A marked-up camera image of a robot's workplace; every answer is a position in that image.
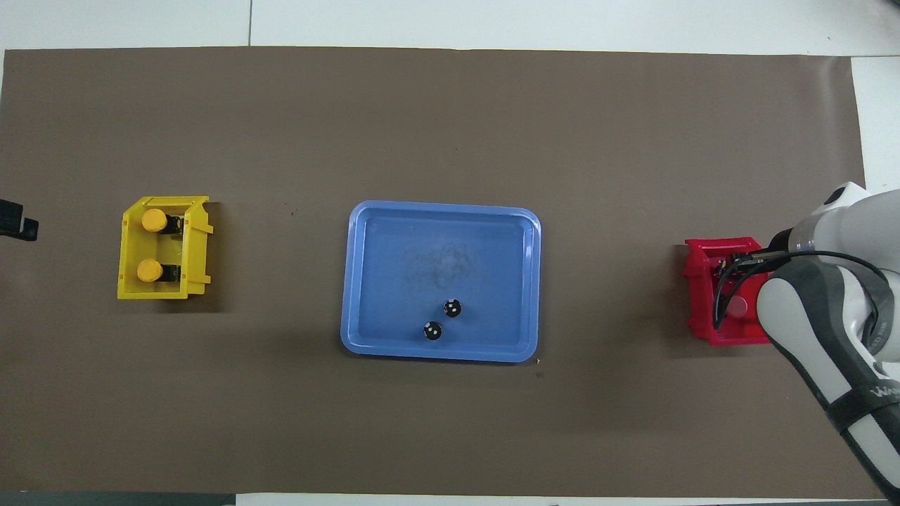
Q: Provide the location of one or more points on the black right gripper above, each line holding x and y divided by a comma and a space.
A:
758, 258

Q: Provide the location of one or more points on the yellow push button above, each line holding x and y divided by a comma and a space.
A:
154, 221
150, 270

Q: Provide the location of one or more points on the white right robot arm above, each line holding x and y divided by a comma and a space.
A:
794, 309

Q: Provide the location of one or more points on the blue plastic tray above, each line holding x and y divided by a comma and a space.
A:
394, 267

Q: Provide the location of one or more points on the red plastic storage bin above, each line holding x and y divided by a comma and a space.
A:
699, 295

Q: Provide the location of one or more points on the yellow plastic storage bin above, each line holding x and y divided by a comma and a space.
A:
130, 281

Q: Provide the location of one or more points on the small black cylinder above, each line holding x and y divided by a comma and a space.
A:
432, 330
453, 308

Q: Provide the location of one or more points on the brown paper table mat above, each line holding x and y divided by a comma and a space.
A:
450, 422

